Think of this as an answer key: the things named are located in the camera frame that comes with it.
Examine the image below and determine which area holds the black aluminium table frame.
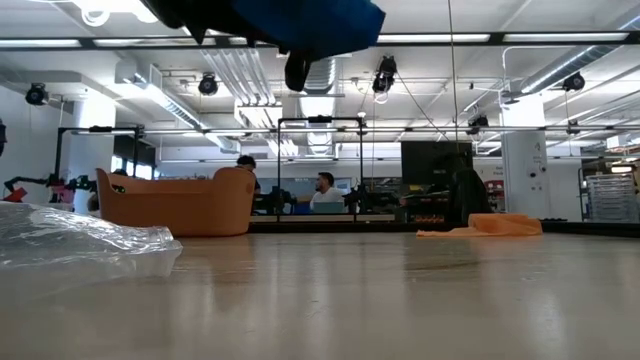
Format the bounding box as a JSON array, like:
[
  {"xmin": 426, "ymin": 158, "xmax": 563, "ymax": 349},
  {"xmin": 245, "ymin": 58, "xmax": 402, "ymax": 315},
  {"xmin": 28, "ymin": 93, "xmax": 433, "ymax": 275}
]
[{"xmin": 248, "ymin": 221, "xmax": 640, "ymax": 238}]

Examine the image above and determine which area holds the clear plastic bag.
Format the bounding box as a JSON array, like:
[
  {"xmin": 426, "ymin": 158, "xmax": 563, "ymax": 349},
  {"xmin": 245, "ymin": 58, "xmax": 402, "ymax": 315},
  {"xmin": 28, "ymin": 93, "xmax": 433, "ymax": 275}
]
[{"xmin": 0, "ymin": 201, "xmax": 184, "ymax": 280}]

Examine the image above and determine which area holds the metal wire shelf rack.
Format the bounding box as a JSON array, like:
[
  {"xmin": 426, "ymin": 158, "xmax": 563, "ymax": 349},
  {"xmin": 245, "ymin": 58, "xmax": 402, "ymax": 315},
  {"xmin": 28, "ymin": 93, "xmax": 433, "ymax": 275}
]
[{"xmin": 584, "ymin": 172, "xmax": 640, "ymax": 224}]

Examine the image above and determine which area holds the black ceiling spotlight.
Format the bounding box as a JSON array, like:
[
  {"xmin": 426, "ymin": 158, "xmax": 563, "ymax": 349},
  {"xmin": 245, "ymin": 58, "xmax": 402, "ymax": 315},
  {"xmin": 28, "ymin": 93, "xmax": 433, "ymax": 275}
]
[
  {"xmin": 371, "ymin": 54, "xmax": 399, "ymax": 95},
  {"xmin": 24, "ymin": 82, "xmax": 50, "ymax": 107},
  {"xmin": 197, "ymin": 72, "xmax": 220, "ymax": 97},
  {"xmin": 562, "ymin": 71, "xmax": 587, "ymax": 93},
  {"xmin": 467, "ymin": 114, "xmax": 490, "ymax": 136}
]

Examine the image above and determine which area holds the orange elastic bandage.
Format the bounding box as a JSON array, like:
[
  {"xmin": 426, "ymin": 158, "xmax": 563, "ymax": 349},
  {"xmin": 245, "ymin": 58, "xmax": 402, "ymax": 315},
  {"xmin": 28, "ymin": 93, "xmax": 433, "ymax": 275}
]
[{"xmin": 415, "ymin": 212, "xmax": 544, "ymax": 239}]

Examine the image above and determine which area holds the black office chair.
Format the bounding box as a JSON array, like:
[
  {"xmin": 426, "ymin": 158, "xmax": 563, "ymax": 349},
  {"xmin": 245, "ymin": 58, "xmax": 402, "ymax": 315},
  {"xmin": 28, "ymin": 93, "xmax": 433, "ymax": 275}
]
[{"xmin": 447, "ymin": 167, "xmax": 494, "ymax": 225}]

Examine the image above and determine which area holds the thin hanging black cable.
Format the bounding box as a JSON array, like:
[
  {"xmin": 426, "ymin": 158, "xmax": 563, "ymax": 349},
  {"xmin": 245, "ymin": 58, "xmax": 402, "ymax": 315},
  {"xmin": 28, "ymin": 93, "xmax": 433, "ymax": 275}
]
[{"xmin": 446, "ymin": 0, "xmax": 460, "ymax": 151}]

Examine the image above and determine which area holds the person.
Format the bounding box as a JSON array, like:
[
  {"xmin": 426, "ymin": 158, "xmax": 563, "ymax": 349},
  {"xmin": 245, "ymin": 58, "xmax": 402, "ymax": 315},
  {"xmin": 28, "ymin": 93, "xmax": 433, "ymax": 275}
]
[
  {"xmin": 309, "ymin": 171, "xmax": 349, "ymax": 212},
  {"xmin": 235, "ymin": 154, "xmax": 263, "ymax": 197}
]

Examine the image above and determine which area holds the black rectangular rig frame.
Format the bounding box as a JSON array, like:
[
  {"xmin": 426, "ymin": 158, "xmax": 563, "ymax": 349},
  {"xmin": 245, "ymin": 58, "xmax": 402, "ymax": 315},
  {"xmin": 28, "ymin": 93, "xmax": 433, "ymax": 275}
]
[
  {"xmin": 53, "ymin": 124, "xmax": 146, "ymax": 199},
  {"xmin": 276, "ymin": 115, "xmax": 365, "ymax": 224}
]

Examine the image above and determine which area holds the black display panel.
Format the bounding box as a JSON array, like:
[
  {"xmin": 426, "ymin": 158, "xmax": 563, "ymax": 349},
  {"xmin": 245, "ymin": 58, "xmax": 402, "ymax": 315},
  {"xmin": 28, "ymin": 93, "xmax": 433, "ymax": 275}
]
[{"xmin": 400, "ymin": 141, "xmax": 474, "ymax": 187}]

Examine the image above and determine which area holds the black overhead beam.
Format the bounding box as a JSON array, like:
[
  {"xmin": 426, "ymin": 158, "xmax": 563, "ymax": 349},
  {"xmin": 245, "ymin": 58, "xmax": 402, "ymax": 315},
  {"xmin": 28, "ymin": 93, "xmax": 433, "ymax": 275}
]
[{"xmin": 0, "ymin": 30, "xmax": 640, "ymax": 50}]

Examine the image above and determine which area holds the orange plastic basin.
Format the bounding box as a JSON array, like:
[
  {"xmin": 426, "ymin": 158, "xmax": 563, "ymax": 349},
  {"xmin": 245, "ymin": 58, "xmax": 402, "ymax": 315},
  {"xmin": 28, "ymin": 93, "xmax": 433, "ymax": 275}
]
[{"xmin": 95, "ymin": 166, "xmax": 257, "ymax": 238}]

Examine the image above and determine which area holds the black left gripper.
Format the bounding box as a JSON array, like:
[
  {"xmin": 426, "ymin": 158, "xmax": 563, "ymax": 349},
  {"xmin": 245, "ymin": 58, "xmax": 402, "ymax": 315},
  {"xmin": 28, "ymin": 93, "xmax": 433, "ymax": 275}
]
[{"xmin": 139, "ymin": 0, "xmax": 314, "ymax": 93}]

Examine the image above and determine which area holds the blue elastic bandage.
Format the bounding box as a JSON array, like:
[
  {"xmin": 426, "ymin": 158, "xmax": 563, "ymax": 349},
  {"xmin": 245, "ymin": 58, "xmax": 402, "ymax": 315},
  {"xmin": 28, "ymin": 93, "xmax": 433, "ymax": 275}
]
[{"xmin": 231, "ymin": 0, "xmax": 387, "ymax": 62}]

